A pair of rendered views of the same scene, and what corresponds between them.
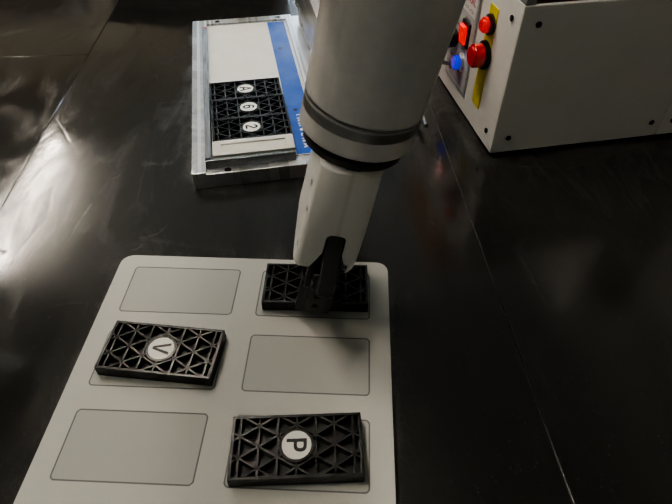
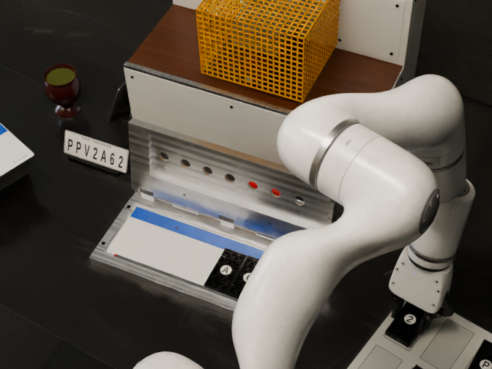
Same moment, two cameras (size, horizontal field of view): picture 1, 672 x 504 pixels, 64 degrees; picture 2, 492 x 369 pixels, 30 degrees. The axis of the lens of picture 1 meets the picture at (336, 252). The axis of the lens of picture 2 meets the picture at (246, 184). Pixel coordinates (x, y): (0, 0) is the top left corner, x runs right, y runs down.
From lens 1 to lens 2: 144 cm
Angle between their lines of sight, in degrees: 36
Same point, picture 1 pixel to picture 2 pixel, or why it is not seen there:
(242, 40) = (146, 241)
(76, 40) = (30, 340)
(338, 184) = (449, 274)
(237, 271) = (376, 346)
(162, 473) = not seen: outside the picture
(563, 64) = not seen: hidden behind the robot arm
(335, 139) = (446, 263)
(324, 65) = (441, 247)
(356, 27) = (455, 232)
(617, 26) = not seen: hidden behind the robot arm
